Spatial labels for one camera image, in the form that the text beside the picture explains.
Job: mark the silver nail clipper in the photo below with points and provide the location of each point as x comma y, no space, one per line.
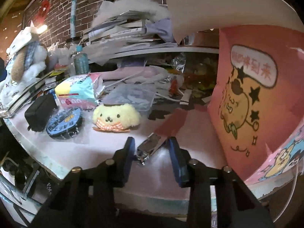
149,146

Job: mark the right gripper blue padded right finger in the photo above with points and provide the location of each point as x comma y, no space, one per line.
179,159

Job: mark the clear plastic card case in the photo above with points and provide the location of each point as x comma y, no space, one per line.
140,96

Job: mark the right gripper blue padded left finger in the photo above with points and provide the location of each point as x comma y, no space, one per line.
128,155

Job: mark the yellow dog plush keychain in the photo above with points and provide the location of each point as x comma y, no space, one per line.
115,118

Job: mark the stack of books and papers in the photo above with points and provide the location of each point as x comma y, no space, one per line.
125,32

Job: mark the round blue badge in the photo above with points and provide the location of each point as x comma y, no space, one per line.
65,124

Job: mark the red paper wall decoration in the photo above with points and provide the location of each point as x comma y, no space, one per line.
43,10

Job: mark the white shelf board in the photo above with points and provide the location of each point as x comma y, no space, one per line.
163,50

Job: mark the black power adapter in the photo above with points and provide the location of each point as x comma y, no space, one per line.
39,112

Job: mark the white plush dog toy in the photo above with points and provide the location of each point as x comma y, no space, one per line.
27,60

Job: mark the clear plastic water bottle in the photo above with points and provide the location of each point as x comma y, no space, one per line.
81,62

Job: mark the pastel tissue pack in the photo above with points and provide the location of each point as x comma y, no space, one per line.
81,91

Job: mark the brown wooden box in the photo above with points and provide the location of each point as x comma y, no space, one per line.
207,38

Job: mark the purple grey cloth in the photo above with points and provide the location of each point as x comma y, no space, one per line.
161,28

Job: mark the pink cartoon paper bag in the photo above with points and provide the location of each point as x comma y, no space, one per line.
257,104

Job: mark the light blue wall pipe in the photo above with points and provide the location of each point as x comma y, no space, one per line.
73,19

